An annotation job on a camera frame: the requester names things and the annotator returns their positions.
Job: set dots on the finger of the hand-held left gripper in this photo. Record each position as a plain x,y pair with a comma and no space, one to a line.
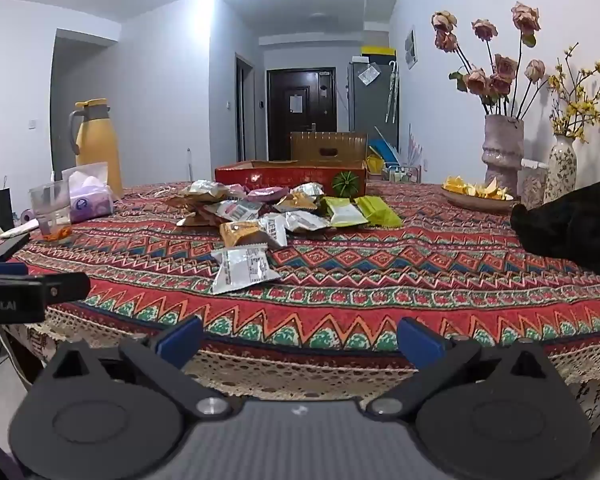
67,287
2,268

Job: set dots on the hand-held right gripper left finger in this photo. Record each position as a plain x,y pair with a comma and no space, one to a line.
182,342

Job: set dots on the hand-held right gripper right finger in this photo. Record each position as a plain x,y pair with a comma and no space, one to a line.
420,342

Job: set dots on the plain green snack packet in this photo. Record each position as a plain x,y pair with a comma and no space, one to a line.
382,212

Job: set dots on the pile of snack packets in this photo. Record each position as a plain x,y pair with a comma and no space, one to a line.
240,210

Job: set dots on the green white snack packet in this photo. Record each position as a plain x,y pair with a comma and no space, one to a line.
347,210

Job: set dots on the red cardboard box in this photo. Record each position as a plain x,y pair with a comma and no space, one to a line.
280,177

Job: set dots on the purple roll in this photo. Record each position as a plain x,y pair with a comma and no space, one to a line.
27,216

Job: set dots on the black paper bag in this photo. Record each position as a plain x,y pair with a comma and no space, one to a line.
2,207

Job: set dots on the patterned red tablecloth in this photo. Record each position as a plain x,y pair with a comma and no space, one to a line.
380,280

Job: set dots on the clear plastic cup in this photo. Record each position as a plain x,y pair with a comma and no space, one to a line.
50,210

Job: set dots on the purple tissue pack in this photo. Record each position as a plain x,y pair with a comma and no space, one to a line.
87,205

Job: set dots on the silver snack packet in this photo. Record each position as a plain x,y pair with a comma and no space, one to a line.
242,270

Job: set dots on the yellow thermos jug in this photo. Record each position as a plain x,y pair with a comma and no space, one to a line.
97,145

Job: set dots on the brown plate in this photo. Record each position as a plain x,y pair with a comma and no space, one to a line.
475,204

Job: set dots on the heap of orange peels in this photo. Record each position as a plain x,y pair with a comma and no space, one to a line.
472,189

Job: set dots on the storage rack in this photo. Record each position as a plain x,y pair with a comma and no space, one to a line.
400,170

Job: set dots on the black furry cloth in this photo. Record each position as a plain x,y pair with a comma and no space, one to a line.
570,230

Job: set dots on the pink ceramic vase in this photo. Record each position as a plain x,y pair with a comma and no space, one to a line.
502,150

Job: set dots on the floral patterned vase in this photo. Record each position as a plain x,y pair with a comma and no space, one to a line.
562,170

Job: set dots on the brown cardboard panel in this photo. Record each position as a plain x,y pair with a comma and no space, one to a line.
305,142

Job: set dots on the grey refrigerator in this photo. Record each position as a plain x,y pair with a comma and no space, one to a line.
375,105

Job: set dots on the dark interior door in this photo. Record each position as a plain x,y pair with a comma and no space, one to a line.
245,107

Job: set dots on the dark entry door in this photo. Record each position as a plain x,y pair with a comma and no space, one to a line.
320,110

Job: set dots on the hanging umbrella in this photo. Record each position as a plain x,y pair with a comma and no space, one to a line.
392,90

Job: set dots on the white paper notice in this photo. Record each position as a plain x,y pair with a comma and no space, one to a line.
296,104

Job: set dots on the clear plastic bag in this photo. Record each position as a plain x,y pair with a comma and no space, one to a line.
368,74

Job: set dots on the yellow flower branches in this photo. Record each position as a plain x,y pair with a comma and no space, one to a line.
575,105

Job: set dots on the dried rose bouquet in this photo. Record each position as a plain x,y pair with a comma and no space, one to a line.
502,67

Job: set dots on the yellow box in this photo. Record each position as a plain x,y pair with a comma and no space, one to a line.
377,51

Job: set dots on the wall picture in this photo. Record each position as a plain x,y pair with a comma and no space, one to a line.
411,47

